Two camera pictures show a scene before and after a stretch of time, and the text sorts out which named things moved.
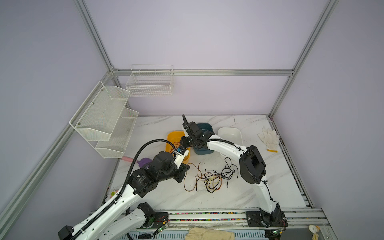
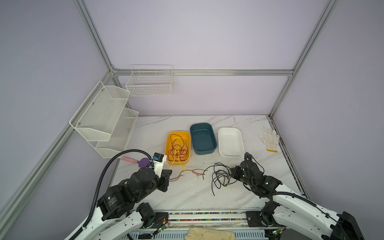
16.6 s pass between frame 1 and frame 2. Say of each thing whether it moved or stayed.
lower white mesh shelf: stayed
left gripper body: moved
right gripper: moved
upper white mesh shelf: stayed
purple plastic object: stayed
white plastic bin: stayed
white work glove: stayed
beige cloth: stayed
